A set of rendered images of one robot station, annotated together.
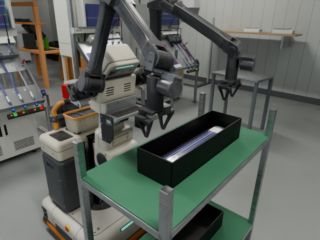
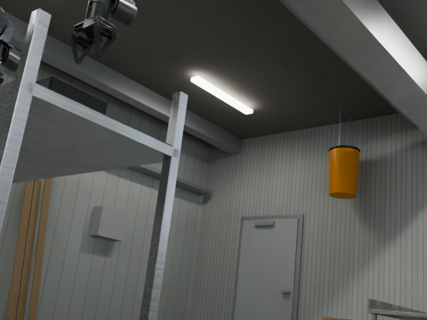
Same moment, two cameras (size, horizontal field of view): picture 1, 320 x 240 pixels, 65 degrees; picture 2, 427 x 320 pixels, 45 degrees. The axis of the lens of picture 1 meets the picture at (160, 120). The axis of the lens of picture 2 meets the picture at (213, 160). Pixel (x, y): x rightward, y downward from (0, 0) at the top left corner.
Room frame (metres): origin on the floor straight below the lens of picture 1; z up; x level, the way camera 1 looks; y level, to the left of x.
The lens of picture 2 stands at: (0.43, 1.22, 0.55)
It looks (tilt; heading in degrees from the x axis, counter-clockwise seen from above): 17 degrees up; 271
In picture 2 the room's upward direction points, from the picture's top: 7 degrees clockwise
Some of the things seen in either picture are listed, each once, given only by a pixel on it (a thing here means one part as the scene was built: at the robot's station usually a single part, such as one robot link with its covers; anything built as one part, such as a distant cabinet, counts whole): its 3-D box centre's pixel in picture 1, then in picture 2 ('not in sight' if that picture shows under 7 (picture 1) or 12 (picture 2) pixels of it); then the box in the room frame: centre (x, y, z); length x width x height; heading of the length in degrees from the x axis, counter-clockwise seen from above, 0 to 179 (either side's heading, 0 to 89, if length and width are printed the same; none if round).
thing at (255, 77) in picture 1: (238, 101); not in sight; (3.54, -1.14, 0.40); 0.70 x 0.45 x 0.80; 43
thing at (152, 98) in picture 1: (155, 101); (96, 20); (0.81, 0.02, 1.27); 0.10 x 0.07 x 0.07; 140
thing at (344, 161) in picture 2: not in sight; (343, 172); (-1.22, -5.50, 2.64); 0.42 x 0.41 x 0.65; 139
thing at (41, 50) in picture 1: (47, 43); not in sight; (6.32, 2.74, 0.88); 1.36 x 1.21 x 1.76; 51
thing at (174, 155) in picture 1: (195, 147); not in sight; (1.02, -0.16, 0.98); 0.51 x 0.07 x 0.03; 140
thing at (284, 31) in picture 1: (284, 31); not in sight; (4.91, -2.23, 1.32); 0.37 x 0.35 x 0.09; 49
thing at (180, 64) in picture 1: (167, 67); not in sight; (4.73, -0.12, 0.65); 1.01 x 0.73 x 1.29; 50
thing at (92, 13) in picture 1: (100, 15); not in sight; (3.69, 0.83, 1.52); 0.51 x 0.13 x 0.27; 140
